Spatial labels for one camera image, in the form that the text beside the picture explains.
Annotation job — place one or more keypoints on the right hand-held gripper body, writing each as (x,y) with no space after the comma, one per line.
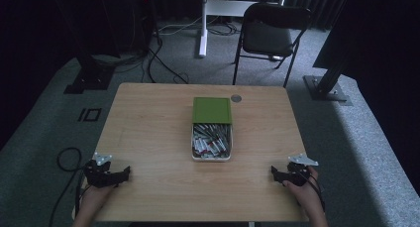
(298,172)

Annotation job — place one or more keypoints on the green box lid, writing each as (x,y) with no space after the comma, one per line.
(212,110)

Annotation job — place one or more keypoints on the person's right hand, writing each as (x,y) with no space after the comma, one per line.
(305,195)

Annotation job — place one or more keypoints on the pile of pens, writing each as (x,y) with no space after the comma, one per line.
(211,141)

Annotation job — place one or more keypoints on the black folding chair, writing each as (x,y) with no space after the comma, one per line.
(269,35)

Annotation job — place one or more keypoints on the white open box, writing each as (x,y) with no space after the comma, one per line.
(194,154)

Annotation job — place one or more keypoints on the grey round table grommet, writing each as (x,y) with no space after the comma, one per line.
(236,98)

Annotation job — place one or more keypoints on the person's left hand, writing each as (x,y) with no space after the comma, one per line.
(95,197)

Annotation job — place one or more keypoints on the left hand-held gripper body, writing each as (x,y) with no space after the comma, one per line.
(99,174)

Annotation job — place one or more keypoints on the black metal stand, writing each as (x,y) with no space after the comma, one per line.
(90,78)
(327,88)

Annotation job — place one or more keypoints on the white desk frame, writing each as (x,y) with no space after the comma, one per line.
(204,28)

